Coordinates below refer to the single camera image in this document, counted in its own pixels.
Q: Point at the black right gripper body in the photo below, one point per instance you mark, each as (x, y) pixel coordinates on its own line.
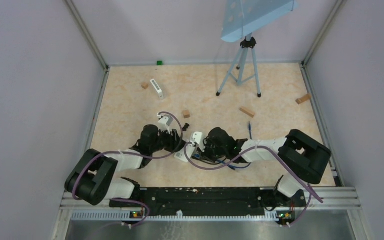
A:
(211, 152)

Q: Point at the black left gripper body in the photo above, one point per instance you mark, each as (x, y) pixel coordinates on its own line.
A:
(166, 142)

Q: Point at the white TP-Link switch box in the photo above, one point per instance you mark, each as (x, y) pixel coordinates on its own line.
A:
(186, 153)

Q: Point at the long white network switch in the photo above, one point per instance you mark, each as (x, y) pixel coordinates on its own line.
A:
(157, 88)

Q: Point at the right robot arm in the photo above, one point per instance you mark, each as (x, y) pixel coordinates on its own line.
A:
(304, 158)

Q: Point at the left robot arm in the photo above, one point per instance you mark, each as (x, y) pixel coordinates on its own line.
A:
(92, 178)

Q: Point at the small black rubber part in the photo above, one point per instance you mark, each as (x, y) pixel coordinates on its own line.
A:
(185, 127)

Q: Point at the small wooden cube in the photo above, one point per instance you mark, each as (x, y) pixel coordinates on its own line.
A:
(186, 114)

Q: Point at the flat wooden plank block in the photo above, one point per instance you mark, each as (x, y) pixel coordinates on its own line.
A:
(247, 111)

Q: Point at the curved wooden block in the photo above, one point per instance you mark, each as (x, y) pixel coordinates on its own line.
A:
(303, 99)

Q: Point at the light blue tripod stand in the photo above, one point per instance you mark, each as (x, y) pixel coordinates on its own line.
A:
(241, 19)

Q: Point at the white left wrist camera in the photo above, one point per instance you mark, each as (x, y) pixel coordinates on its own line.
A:
(164, 122)

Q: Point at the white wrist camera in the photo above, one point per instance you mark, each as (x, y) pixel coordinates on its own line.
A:
(164, 122)
(196, 141)

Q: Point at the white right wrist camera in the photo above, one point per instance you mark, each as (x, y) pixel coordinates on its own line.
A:
(196, 141)

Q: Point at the wooden cube near switch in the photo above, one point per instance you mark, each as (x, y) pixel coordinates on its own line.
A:
(144, 85)

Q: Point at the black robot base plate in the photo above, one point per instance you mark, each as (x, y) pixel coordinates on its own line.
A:
(216, 201)

